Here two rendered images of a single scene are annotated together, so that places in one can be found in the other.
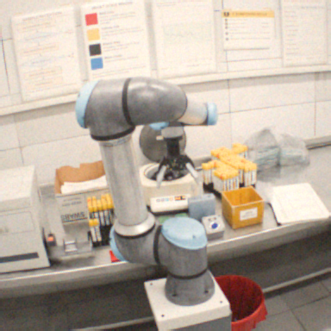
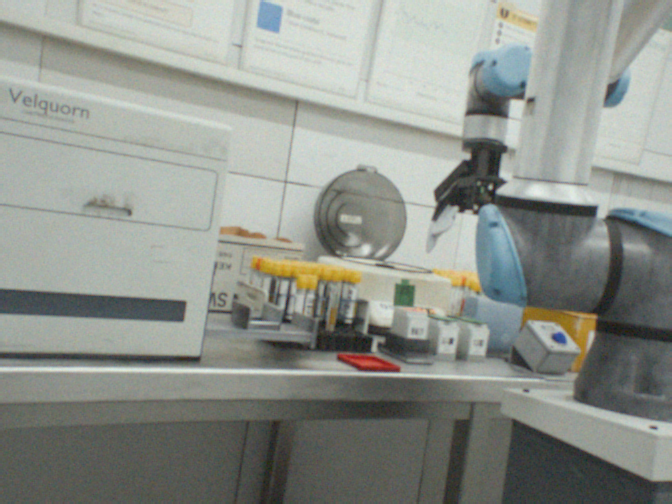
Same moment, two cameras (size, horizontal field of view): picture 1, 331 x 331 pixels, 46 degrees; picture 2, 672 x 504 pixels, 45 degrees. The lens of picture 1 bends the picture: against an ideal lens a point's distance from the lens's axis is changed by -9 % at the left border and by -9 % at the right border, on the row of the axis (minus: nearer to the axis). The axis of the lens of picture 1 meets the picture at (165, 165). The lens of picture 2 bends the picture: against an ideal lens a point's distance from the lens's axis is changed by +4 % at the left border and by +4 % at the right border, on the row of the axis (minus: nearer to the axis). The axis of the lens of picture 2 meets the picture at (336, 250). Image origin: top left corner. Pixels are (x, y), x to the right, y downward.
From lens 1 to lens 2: 95 cm
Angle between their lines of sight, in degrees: 29
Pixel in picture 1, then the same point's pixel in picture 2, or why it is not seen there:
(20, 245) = (147, 266)
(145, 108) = not seen: outside the picture
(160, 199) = (388, 305)
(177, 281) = (654, 348)
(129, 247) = (553, 240)
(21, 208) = (197, 154)
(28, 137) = not seen: hidden behind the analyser
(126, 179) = (603, 58)
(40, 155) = not seen: hidden behind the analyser
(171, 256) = (657, 271)
